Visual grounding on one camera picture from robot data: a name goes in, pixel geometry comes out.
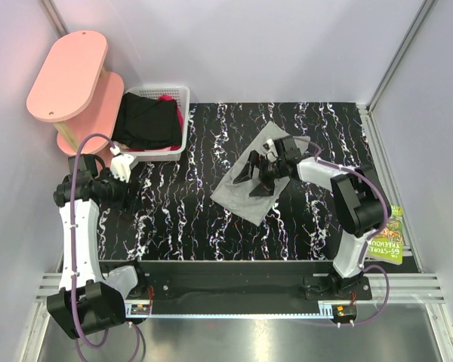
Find grey t shirt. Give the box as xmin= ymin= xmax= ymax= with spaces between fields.
xmin=211 ymin=121 xmax=299 ymax=226

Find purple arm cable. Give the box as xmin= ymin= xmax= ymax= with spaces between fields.
xmin=300 ymin=141 xmax=389 ymax=327
xmin=68 ymin=133 xmax=146 ymax=360

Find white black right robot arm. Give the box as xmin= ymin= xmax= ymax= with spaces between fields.
xmin=233 ymin=136 xmax=391 ymax=299

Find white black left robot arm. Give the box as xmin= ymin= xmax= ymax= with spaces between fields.
xmin=46 ymin=154 xmax=148 ymax=339

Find white perforated plastic basket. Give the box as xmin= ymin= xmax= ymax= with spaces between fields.
xmin=112 ymin=85 xmax=190 ymax=161

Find black t shirt in basket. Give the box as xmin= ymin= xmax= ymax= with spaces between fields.
xmin=112 ymin=93 xmax=183 ymax=150

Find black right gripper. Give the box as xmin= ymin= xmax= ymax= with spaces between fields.
xmin=233 ymin=150 xmax=285 ymax=198

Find pink three tier shelf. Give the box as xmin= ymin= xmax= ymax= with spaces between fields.
xmin=26 ymin=30 xmax=125 ymax=156

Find aluminium frame rail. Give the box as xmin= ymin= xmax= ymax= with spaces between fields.
xmin=21 ymin=270 xmax=453 ymax=361

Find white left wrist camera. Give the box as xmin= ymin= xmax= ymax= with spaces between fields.
xmin=109 ymin=146 xmax=138 ymax=183

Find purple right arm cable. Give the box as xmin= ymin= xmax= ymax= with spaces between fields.
xmin=300 ymin=141 xmax=389 ymax=327

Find green picture book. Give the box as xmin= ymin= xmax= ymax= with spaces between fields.
xmin=366 ymin=205 xmax=404 ymax=265

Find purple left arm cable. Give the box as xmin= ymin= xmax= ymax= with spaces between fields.
xmin=68 ymin=133 xmax=146 ymax=360

